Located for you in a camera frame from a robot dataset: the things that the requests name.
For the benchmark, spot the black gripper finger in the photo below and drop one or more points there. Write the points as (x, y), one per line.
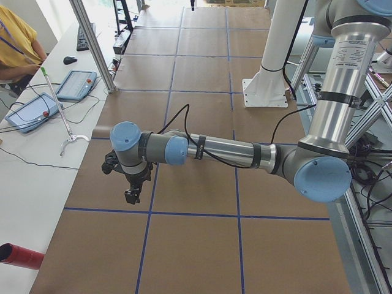
(137, 192)
(130, 196)

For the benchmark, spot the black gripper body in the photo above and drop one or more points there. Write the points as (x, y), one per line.
(136, 177)

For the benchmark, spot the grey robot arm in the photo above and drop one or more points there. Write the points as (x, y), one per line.
(316, 166)

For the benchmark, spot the silver reacher grabber tool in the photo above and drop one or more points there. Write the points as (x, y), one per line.
(72, 137)

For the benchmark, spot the grey teach pendant far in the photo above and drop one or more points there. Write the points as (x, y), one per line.
(76, 85)

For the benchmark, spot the grey teach pendant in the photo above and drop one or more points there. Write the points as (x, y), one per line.
(76, 85)
(32, 114)

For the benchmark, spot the grey teach pendant near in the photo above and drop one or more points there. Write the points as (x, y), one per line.
(32, 114)

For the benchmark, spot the red cylinder tube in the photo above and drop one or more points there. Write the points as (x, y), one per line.
(19, 256)

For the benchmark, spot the black computer mouse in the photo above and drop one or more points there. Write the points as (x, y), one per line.
(69, 60)

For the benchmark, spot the black keyboard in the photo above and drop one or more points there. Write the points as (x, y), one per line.
(82, 43)

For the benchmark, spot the person in yellow shirt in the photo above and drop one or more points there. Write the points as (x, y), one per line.
(21, 53)

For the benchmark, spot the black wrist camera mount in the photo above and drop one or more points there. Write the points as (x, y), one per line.
(111, 163)

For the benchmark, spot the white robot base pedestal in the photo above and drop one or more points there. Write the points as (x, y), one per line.
(267, 88)

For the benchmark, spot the grey aluminium frame post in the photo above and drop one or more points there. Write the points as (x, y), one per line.
(84, 22)

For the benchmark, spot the aluminium side frame rail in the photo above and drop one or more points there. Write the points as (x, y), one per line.
(362, 217)

